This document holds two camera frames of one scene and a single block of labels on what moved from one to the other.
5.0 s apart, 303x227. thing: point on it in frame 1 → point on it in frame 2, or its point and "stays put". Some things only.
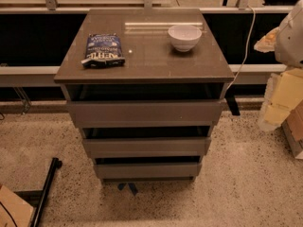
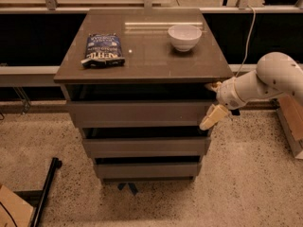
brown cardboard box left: [14, 212] stays put
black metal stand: [37, 199] stays put
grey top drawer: [146, 113] stays put
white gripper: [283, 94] → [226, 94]
